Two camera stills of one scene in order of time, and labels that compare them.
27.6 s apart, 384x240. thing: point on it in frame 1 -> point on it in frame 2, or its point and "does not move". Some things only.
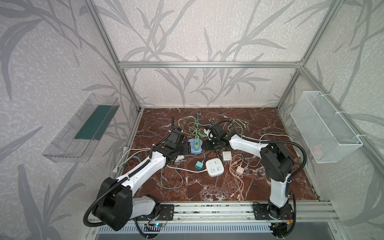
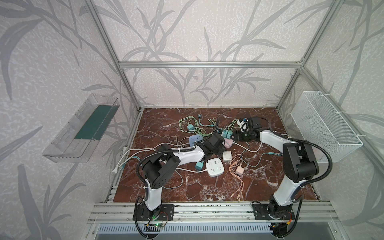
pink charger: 239,170 does not move
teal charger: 199,165 does not move
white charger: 227,156 does not move
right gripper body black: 214,143 -> 245,135
